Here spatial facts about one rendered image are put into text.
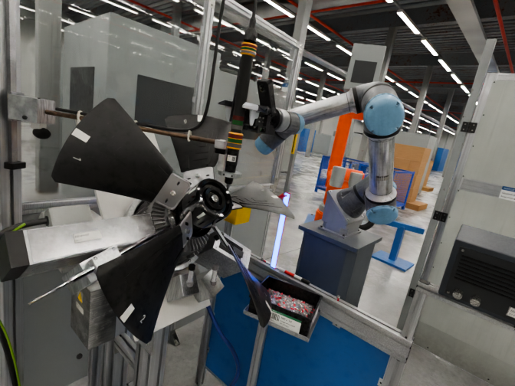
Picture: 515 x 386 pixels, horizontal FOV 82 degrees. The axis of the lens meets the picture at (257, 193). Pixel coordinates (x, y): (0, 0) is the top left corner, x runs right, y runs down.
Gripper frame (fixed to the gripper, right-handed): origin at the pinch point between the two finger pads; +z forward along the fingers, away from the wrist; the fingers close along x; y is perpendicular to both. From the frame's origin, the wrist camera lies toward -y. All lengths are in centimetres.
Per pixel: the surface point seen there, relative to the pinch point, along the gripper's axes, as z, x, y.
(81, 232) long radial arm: 34.1, 8.1, 35.3
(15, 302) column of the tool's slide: 36, 57, 80
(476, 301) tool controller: -33, -66, 40
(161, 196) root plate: 16.7, 4.3, 27.1
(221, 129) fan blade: -9.4, 12.8, 8.2
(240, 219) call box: -37, 21, 47
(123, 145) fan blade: 25.8, 7.9, 14.7
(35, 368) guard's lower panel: 27, 70, 124
